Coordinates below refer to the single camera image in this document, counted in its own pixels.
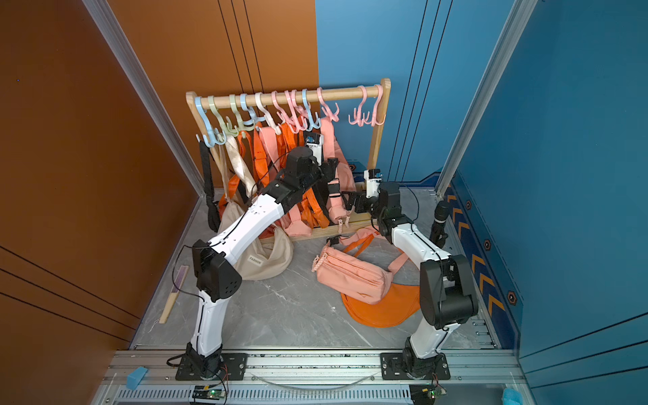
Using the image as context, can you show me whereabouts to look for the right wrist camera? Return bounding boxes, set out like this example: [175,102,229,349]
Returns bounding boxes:
[364,169,382,199]

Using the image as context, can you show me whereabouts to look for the wooden clothes rack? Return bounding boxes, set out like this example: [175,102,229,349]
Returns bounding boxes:
[185,77,393,241]

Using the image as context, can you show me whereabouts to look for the circuit board right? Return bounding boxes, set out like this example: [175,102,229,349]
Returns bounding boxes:
[409,385,447,405]

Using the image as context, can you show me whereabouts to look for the pink hook rightmost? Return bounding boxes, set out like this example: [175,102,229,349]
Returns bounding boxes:
[370,84,385,128]

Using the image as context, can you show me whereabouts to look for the beige crescent bag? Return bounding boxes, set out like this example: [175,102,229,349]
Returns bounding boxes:
[219,136,294,281]

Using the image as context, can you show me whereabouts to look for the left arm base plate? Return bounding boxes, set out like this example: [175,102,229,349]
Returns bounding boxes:
[175,353,248,382]

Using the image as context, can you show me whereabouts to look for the green circuit board left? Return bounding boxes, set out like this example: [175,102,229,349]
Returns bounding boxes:
[191,386,228,404]

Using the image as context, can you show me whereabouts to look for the pink bag middle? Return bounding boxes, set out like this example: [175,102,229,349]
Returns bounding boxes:
[258,127,313,237]

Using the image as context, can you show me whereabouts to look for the blue sponge block left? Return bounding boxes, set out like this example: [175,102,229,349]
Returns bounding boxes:
[126,366,149,390]

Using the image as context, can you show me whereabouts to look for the pink waist bag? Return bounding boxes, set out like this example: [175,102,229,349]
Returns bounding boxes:
[320,118,356,231]
[312,226,408,305]

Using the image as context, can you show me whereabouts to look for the orange crescent bag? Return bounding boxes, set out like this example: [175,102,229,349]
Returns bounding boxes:
[340,228,420,328]

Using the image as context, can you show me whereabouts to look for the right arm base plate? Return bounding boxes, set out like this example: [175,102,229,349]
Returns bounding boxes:
[380,352,451,381]

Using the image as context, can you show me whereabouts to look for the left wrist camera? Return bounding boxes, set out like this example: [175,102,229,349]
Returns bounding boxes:
[304,132,323,165]

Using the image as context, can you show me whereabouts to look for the light blue hook leftmost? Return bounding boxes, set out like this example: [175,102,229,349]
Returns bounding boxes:
[194,96,226,148]

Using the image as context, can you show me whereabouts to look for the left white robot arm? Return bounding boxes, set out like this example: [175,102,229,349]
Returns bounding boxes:
[182,147,339,380]

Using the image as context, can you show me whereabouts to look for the blue cloth right corner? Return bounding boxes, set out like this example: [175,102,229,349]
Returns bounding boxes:
[502,388,524,405]

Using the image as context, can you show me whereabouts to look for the pink hook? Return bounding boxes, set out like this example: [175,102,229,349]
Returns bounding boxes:
[348,85,371,128]
[370,84,385,128]

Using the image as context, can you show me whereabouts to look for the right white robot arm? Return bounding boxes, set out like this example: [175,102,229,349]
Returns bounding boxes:
[344,182,479,380]

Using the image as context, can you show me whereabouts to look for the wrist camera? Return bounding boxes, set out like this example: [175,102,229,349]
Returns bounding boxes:
[304,132,323,165]
[364,169,382,199]

